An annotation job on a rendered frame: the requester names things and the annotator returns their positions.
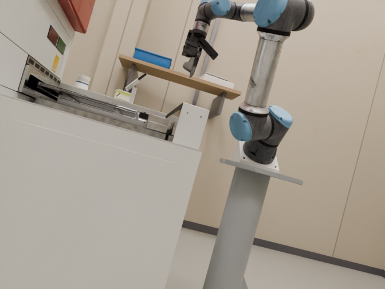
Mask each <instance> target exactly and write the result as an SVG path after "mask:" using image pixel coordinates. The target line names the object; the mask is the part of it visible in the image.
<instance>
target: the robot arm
mask: <svg viewBox="0 0 385 289"><path fill-rule="evenodd" d="M314 16H315V7H314V5H313V3H312V1H311V0H258V1H257V3H238V2H232V1H229V0H201V1H200V4H199V6H198V11H197V14H196V17H195V21H194V25H193V27H192V30H191V29H190V30H189V31H188V35H187V38H186V41H185V45H184V46H183V47H184V48H183V52H182V56H185V57H188V58H190V59H189V61H188V62H184V64H183V66H182V67H183V69H185V70H187V71H188V72H190V76H189V78H191V77H192V76H193V75H194V72H195V70H196V67H197V64H198V61H199V58H200V56H201V53H202V49H203V50H204V51H205V52H206V53H207V54H208V55H209V56H210V57H211V58H212V59H213V60H215V59H216V58H217V57H218V53H217V52H216V51H215V50H214V48H213V47H212V46H211V45H210V44H209V43H208V42H207V41H206V40H205V39H206V36H207V34H208V31H209V27H210V24H211V20H213V19H216V18H225V19H232V20H236V21H241V22H255V24H256V25H257V33H258V35H259V41H258V45H257V50H256V55H255V58H254V62H253V67H252V71H251V74H250V79H249V83H248V87H247V91H246V96H245V100H244V102H243V103H241V104H240V105H239V108H238V111H236V112H234V113H233V114H232V115H231V117H230V120H229V127H230V131H231V134H232V135H233V137H234V138H235V139H236V140H238V141H241V142H243V141H245V143H244V144H243V151H244V153H245V154H246V155H247V156H248V157H249V158H250V159H251V160H253V161H255V162H257V163H260V164H263V165H267V164H270V163H272V162H273V160H274V159H275V157H276V152H277V147H278V145H279V144H280V142H281V141H282V139H283V137H284V136H285V134H286V133H287V132H288V130H289V129H290V127H291V125H292V123H293V118H292V116H291V115H290V114H289V113H288V112H287V111H286V110H284V109H283V108H281V107H279V106H275V105H271V106H269V107H268V108H267V107H266V105H267V102H268V98H269V94H270V90H271V87H272V83H273V79H274V75H275V72H276V69H277V64H278V61H279V58H280V54H281V50H282V46H283V43H284V41H285V40H286V39H288V38H289V37H290V34H291V31H293V32H297V31H301V30H303V29H305V28H307V27H308V26H309V25H310V24H311V22H312V21H313V18H314Z"/></svg>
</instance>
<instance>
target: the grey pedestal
mask: <svg viewBox="0 0 385 289"><path fill-rule="evenodd" d="M220 163H224V164H227V165H231V166H235V171H234V175H233V179H232V182H231V186H230V190H229V193H228V197H227V200H226V205H225V208H224V211H223V215H222V219H221V223H220V226H219V230H218V234H217V238H216V241H215V244H214V249H213V252H212V256H211V259H210V263H209V267H208V270H207V274H206V278H205V282H204V285H203V288H202V289H248V287H247V284H246V281H245V278H244V274H245V270H246V266H247V263H248V260H249V255H250V251H251V248H252V245H253V240H254V237H255V233H256V230H257V225H258V222H259V219H260V215H261V211H262V207H263V204H264V200H265V196H266V192H267V189H268V185H269V181H270V177H274V178H278V179H282V180H285V181H289V182H293V183H296V184H299V185H302V184H303V180H300V179H297V178H293V177H289V176H286V175H282V174H279V173H275V172H272V171H268V170H264V169H260V168H257V167H254V166H249V165H246V164H243V163H239V162H234V161H231V160H228V159H223V158H221V159H220Z"/></svg>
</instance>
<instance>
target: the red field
mask: <svg viewBox="0 0 385 289"><path fill-rule="evenodd" d="M48 37H49V38H50V39H51V40H52V41H53V42H54V44H55V45H56V43H57V40H58V34H57V33H56V32H55V31H54V29H53V28H52V27H51V28H50V32H49V36H48Z"/></svg>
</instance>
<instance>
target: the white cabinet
mask: <svg viewBox="0 0 385 289"><path fill-rule="evenodd" d="M201 155H202V152H200V151H196V150H193V149H189V148H187V147H183V146H178V145H176V144H172V143H168V142H165V141H162V140H158V139H154V138H150V137H147V136H144V135H140V134H136V133H133V132H129V131H126V130H122V129H119V128H115V127H111V126H108V125H105V124H101V123H98V122H93V121H91V120H87V119H83V118H79V117H76V116H73V115H69V114H65V113H62V112H58V111H55V110H51V109H48V108H44V107H40V106H37V105H34V104H30V103H26V102H24V101H20V100H16V99H12V98H9V97H6V96H2V95H0V289H164V288H165V285H166V281H167V278H168V274H169V271H170V267H171V263H172V259H173V257H174V253H175V248H176V245H177V242H178V238H179V234H180V230H181V227H182V224H183V220H184V216H185V213H186V209H187V206H188V201H189V199H190V195H191V191H192V188H193V184H194V180H195V176H196V173H197V170H198V166H199V162H200V159H201Z"/></svg>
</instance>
